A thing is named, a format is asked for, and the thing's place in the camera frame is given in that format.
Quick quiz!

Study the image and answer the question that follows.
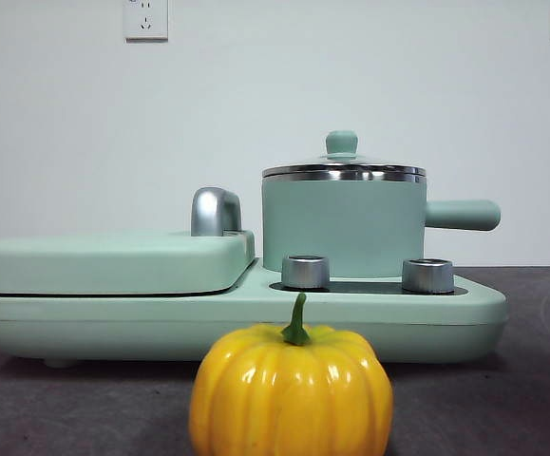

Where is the glass lid with green knob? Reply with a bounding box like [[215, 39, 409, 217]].
[[261, 130, 427, 176]]

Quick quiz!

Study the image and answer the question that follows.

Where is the yellow pumpkin with green stem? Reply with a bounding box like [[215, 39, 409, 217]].
[[188, 293, 394, 456]]

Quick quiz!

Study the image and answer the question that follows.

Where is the silver round control knob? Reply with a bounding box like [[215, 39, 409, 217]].
[[280, 255, 332, 290], [401, 258, 455, 294]]

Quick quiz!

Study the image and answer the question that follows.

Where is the black glossy control panel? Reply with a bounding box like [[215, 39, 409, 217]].
[[269, 280, 456, 295]]

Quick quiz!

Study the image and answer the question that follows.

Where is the mint green hinged griddle cover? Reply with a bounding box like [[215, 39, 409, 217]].
[[0, 229, 257, 295]]

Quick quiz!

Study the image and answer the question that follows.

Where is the mint green breakfast machine base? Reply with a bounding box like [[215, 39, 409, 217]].
[[0, 258, 508, 370]]

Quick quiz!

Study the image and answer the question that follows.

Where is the mint green pot with handle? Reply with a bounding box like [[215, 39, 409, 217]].
[[260, 171, 502, 279]]

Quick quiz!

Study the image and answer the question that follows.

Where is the silver griddle cover handle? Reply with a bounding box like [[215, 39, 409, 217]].
[[190, 187, 243, 238]]

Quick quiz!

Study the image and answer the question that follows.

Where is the white wall socket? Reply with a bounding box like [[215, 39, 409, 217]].
[[123, 0, 169, 43]]

